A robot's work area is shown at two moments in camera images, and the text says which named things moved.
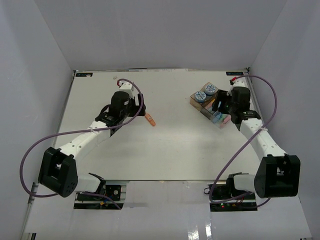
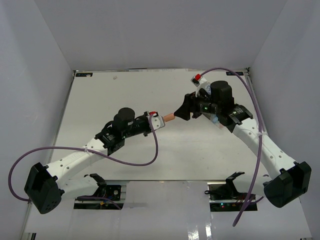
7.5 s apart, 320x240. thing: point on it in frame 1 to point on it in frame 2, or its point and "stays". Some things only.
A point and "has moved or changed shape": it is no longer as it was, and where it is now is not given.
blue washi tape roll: x=210 y=89 stays
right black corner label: x=235 y=73 stays
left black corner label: x=84 y=75 stays
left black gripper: x=136 y=108 to x=146 y=117
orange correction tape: x=149 y=119 has moved or changed shape
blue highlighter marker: x=216 y=117 stays
